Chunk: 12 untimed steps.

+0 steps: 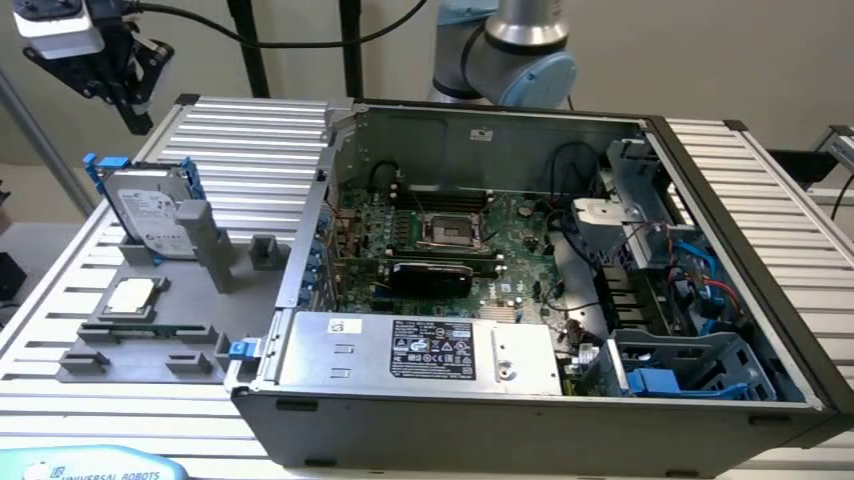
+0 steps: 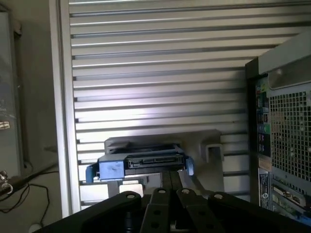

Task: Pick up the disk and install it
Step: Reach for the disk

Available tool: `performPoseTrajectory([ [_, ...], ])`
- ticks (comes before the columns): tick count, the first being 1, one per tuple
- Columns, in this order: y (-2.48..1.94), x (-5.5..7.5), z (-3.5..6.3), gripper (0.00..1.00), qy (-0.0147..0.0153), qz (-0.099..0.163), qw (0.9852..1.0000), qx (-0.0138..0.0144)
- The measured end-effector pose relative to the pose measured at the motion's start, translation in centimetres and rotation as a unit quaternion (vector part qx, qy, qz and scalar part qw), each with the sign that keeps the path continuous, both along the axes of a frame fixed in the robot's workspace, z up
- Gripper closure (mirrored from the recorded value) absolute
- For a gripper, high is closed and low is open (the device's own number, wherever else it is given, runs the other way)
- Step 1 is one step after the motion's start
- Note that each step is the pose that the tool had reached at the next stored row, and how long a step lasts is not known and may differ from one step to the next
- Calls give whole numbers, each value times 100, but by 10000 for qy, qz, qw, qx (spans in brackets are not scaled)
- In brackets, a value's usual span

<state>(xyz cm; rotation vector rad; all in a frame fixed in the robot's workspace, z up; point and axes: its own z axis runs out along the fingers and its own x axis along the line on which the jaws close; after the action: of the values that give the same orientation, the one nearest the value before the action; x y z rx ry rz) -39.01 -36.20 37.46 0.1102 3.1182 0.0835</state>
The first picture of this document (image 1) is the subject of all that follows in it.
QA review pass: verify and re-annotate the aluminium profile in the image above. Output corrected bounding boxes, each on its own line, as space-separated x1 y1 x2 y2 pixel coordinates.
809 124 854 167

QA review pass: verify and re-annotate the black open PC case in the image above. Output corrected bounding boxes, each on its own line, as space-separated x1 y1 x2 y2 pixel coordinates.
223 97 854 470

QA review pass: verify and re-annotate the black fan shroud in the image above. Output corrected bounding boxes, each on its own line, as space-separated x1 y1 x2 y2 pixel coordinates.
598 264 670 332

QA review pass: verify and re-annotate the silver power supply unit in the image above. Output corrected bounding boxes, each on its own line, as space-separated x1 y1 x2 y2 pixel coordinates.
275 310 563 397

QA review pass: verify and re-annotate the green motherboard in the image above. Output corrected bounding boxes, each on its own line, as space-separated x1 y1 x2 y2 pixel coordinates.
325 187 583 322

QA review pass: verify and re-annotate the small black object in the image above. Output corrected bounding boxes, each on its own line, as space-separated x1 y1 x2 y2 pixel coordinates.
0 251 29 302

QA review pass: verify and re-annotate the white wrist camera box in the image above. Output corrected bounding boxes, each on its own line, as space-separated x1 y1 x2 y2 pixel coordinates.
11 0 108 59

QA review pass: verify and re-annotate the blue wire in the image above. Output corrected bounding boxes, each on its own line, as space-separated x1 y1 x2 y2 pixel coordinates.
671 239 743 332

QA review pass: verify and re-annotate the black graphics card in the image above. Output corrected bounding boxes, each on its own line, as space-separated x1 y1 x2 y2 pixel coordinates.
384 259 478 300

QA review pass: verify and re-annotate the black camera cable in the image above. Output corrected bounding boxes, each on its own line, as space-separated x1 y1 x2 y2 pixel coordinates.
136 0 428 50

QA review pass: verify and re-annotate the grey parts rack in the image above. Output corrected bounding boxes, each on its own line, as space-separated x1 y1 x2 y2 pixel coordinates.
56 199 296 386

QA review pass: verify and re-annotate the black looped cable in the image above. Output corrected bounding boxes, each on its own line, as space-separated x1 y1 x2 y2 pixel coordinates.
546 141 603 202

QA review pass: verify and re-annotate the black stand pole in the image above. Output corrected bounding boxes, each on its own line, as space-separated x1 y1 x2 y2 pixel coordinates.
224 0 272 99
342 0 367 99

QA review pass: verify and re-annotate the blue case latch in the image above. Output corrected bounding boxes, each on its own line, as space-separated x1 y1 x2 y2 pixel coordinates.
227 338 261 362

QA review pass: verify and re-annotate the aluminium frame post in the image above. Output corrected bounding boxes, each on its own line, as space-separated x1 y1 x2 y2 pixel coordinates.
0 67 96 217

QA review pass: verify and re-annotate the black RAM slot bank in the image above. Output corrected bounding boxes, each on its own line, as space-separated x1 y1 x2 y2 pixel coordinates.
398 188 494 211
382 249 503 262

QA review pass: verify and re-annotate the blue Universal Robots cap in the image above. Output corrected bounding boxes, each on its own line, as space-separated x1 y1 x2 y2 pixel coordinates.
0 444 191 480

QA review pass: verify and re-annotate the CPU socket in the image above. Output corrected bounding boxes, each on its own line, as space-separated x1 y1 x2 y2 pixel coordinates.
412 211 494 254

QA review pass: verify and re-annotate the hard disk with blue carrier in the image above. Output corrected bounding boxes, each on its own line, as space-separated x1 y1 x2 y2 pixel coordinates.
83 154 205 265

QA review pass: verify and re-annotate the silver CPU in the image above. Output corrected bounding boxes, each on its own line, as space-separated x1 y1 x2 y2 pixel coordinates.
104 278 167 315

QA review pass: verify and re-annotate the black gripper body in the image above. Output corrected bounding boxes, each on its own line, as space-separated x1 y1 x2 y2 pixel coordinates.
84 15 147 97

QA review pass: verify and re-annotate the red wire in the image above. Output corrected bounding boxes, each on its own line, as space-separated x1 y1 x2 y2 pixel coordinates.
698 278 743 322

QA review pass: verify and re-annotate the metal drive cage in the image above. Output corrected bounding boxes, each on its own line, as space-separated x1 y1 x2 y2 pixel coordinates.
571 139 700 267

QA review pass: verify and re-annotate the black power cable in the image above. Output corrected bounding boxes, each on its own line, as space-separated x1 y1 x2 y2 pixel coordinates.
370 160 403 192

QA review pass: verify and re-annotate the blue disk carrier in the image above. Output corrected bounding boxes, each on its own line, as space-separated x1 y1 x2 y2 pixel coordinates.
628 368 683 397

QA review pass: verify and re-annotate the black box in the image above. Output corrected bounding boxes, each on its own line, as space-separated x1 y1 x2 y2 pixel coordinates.
765 148 845 192

